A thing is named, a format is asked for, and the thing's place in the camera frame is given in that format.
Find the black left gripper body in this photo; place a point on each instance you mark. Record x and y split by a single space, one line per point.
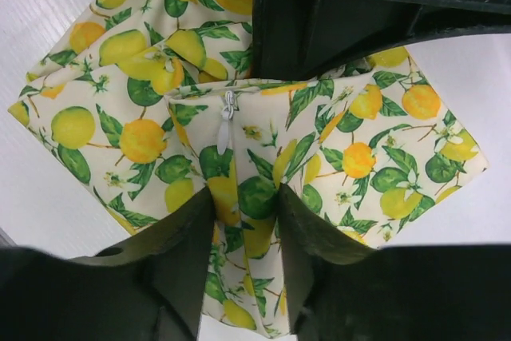
299 39

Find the lemon print skirt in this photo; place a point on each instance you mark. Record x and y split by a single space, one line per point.
146 102

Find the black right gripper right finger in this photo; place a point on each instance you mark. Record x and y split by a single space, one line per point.
339 289

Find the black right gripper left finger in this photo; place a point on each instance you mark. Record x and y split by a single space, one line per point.
148 287

